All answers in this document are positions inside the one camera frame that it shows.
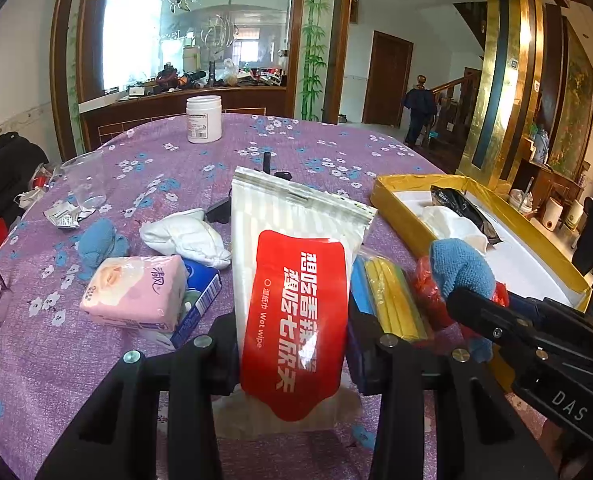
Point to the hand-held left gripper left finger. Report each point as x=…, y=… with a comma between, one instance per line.
x=221, y=360

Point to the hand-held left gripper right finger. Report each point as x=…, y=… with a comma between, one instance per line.
x=361, y=350

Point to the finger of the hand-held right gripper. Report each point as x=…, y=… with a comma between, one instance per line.
x=481, y=320

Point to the blue knitted cloth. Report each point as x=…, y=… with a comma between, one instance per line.
x=99, y=247
x=461, y=265

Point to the pack of colourful cloth strips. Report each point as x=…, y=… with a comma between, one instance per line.
x=391, y=295

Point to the red plastic bag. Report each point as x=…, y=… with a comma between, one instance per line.
x=426, y=290

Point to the blue tissue pack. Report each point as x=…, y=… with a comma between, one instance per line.
x=201, y=292

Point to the red white wet wipe packet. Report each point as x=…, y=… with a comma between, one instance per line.
x=296, y=310

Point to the pink tissue pack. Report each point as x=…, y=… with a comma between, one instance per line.
x=136, y=292

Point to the white cloth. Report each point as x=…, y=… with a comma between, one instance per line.
x=441, y=222
x=186, y=237

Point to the yellow cardboard box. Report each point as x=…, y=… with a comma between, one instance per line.
x=401, y=210

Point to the white crumpled cloth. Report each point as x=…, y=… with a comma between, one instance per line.
x=441, y=222

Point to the black packet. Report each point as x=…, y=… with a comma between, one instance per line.
x=464, y=210

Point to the white appliance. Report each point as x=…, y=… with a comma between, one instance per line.
x=551, y=215
x=572, y=214

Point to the black power adapter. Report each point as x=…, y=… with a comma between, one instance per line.
x=219, y=210

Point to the wooden sideboard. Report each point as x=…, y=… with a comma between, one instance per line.
x=546, y=182

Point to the black pot with antenna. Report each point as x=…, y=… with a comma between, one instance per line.
x=267, y=162

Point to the silver foil wrappers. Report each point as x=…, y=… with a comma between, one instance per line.
x=66, y=217

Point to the wooden staircase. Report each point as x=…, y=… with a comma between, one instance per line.
x=459, y=105

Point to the clear plastic cup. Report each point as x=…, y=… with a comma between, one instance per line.
x=84, y=180

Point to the landscape painting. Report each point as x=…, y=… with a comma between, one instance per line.
x=574, y=110

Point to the golden pillar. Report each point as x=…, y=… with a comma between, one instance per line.
x=506, y=85

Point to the white plastic jar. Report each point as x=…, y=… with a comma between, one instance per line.
x=204, y=120

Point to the brown wooden door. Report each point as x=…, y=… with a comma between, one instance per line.
x=386, y=80

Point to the wooden cabinet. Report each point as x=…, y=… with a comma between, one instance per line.
x=141, y=110

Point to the clutter on wooden ledge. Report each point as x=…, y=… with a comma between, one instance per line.
x=196, y=80

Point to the black jacket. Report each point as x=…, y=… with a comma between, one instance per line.
x=6, y=175

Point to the bamboo painted panel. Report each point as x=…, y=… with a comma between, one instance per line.
x=314, y=60

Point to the etched glass partition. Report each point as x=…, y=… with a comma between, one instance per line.
x=141, y=25

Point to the framed wall picture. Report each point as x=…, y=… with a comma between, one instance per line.
x=354, y=11

